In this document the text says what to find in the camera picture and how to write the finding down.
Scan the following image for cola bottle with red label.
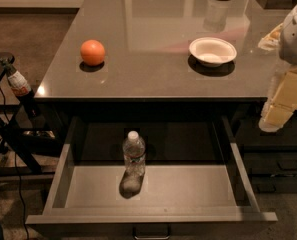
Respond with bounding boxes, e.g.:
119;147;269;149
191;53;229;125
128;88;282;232
0;58;40;118

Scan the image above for black side stand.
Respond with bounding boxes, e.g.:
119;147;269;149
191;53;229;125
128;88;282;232
0;52;62;177

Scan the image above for black cable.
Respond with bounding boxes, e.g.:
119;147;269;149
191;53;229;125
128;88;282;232
0;68;31;240

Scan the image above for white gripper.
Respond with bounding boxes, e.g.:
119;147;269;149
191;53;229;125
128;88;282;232
272;5;297;111

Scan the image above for white paper bowl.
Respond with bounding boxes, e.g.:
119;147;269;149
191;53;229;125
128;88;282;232
189;37;237;67

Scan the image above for metal drawer handle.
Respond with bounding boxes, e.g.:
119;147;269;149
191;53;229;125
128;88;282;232
132;227;171;240

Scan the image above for orange ball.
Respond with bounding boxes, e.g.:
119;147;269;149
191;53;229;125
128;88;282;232
80;40;105;66

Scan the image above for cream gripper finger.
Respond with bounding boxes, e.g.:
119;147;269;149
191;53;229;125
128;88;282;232
258;103;293;132

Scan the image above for dark lower cabinet drawers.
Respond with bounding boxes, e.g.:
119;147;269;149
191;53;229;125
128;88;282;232
231;102;297;193

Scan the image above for clear plastic water bottle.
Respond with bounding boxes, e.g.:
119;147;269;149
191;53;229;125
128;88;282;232
122;131;146;176

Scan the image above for open grey top drawer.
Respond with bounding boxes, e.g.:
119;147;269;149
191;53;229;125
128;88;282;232
26;118;277;238

